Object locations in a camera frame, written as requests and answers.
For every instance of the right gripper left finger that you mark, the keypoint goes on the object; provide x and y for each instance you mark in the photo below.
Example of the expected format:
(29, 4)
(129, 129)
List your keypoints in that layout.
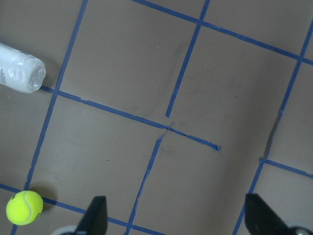
(95, 220)

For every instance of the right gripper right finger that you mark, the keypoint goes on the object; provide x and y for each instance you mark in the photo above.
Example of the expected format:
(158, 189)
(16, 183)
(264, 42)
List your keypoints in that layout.
(260, 219)

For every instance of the tennis ball middle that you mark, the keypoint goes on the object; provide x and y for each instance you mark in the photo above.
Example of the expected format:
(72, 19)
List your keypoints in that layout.
(24, 207)

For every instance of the white blue tennis ball can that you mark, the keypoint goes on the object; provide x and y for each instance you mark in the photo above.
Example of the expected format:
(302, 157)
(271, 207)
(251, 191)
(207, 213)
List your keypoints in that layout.
(20, 71)

